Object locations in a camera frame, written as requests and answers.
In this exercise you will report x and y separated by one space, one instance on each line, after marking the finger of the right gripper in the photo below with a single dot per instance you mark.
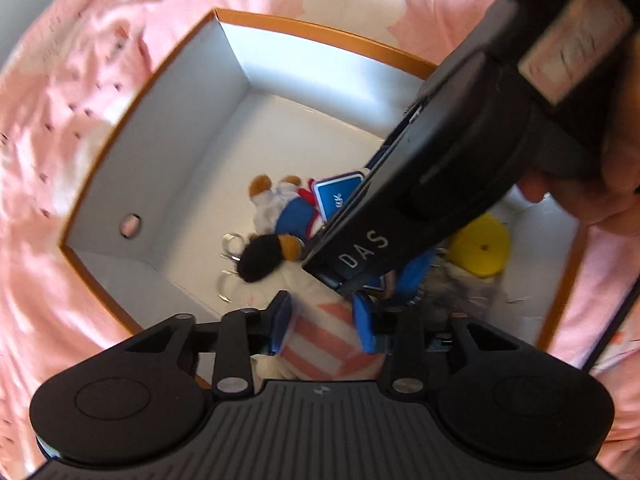
404 285

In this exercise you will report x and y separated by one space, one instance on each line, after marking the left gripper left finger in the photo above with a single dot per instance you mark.
279 314

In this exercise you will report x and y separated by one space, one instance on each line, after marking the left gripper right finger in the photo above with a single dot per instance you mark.
365 316

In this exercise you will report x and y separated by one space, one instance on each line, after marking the white panda plush toy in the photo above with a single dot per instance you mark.
321 342

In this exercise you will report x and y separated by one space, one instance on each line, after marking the sailor duck plush keychain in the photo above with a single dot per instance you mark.
286 217

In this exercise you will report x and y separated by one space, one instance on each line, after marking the blue Ocean Park card deck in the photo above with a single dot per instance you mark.
331 194

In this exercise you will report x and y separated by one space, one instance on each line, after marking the person right hand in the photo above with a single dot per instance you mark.
610 202

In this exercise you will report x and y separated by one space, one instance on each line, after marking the orange white storage box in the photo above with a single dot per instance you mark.
165 206

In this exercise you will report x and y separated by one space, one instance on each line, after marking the pink bed duvet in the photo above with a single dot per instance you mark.
65 85

